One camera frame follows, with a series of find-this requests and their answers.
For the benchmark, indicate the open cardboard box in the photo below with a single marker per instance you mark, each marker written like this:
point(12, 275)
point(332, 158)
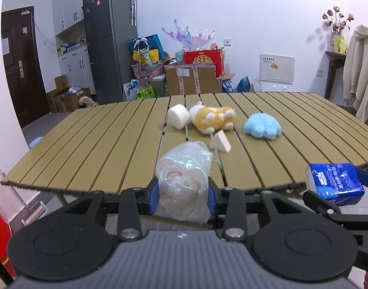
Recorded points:
point(69, 102)

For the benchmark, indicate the white base cupboard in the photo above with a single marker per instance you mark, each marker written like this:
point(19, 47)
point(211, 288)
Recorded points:
point(77, 72)

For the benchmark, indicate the iridescent wrapping bouquet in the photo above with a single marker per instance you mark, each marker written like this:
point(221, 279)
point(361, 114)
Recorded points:
point(188, 34)

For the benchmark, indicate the yellow plush toy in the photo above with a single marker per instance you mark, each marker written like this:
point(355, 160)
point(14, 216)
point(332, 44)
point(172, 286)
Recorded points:
point(211, 117)

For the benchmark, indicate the white foam wedge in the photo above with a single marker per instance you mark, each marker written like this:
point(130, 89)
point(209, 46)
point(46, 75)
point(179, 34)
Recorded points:
point(221, 143)

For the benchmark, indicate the small cardboard box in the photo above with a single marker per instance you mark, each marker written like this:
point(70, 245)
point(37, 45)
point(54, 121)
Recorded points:
point(60, 82)

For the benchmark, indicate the dark brown door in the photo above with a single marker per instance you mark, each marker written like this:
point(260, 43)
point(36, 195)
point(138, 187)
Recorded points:
point(24, 75)

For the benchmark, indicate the yellow gift bag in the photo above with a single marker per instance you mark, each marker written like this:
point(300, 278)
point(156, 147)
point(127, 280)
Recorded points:
point(154, 55)

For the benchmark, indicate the white package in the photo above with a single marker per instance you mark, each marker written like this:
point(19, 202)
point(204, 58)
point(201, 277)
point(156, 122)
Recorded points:
point(255, 84)

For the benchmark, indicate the black metal bar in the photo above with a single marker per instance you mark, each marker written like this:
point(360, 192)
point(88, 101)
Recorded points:
point(0, 266)

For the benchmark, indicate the white and blue plastic bag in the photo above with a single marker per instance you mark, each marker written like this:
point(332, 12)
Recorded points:
point(130, 90)

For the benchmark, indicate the beige hooded jacket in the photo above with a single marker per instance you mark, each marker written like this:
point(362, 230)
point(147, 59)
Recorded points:
point(363, 75)

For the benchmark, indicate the tan plush toy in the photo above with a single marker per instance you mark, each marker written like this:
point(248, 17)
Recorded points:
point(88, 102)

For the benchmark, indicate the blue package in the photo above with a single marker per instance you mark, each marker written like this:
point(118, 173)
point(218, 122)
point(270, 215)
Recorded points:
point(228, 86)
point(243, 85)

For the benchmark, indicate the white metal frame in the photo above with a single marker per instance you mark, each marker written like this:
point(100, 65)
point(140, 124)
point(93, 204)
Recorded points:
point(33, 213)

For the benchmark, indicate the red bucket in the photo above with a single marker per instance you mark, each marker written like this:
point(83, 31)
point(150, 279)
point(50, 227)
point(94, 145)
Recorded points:
point(0, 237)

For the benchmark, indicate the large taped cardboard box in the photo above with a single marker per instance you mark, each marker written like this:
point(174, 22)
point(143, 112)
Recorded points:
point(187, 81)

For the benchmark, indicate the blue stool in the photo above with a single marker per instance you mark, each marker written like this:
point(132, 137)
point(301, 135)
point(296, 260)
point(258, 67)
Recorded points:
point(36, 142)

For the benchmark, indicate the silver hanging streamer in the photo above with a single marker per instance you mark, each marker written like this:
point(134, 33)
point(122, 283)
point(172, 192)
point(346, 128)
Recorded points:
point(133, 4)

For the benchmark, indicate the dried flowers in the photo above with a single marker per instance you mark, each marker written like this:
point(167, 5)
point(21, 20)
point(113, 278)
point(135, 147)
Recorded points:
point(337, 19)

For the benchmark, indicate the grey refrigerator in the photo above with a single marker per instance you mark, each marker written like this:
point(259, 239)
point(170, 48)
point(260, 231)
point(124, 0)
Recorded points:
point(108, 51)

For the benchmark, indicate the white wall socket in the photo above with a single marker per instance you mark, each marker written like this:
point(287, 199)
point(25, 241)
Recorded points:
point(320, 72)
point(227, 42)

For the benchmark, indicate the red gift box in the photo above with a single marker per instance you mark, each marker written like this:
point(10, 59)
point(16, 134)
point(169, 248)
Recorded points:
point(203, 58)

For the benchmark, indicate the row of counter bottles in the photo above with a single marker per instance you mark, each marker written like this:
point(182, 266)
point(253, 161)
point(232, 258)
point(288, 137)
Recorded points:
point(71, 46)

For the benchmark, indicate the blue tissue pack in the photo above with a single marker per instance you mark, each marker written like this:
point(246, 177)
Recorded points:
point(334, 180)

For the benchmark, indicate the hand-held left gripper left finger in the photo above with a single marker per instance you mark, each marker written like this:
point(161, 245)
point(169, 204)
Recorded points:
point(153, 198)

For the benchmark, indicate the clear plastic bag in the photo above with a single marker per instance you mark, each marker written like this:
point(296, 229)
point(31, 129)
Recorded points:
point(184, 183)

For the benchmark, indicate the green snack bag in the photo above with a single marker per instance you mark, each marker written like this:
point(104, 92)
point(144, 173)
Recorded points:
point(145, 94)

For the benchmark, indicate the white door notice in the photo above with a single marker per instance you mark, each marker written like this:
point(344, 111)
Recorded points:
point(5, 46)

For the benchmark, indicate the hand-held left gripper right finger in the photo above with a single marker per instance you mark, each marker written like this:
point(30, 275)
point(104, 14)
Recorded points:
point(212, 199)

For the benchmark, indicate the white wall cupboard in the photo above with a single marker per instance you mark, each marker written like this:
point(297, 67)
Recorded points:
point(69, 6)

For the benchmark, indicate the dark side table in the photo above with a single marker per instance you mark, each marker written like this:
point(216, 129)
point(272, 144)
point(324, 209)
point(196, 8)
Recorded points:
point(332, 58)

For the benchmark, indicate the blue plush toy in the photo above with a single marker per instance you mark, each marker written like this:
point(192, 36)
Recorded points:
point(262, 126)

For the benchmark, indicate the yellow vase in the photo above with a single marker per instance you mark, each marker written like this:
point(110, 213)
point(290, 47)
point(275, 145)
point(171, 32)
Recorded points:
point(338, 44)

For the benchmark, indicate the white foam cylinder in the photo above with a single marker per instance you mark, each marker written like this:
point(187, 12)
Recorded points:
point(178, 116)

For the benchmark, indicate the blue gift bag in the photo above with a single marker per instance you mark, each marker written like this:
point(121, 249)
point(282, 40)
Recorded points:
point(155, 43)

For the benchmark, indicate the green cooler box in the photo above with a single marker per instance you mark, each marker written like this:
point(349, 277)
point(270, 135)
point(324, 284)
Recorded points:
point(158, 85)

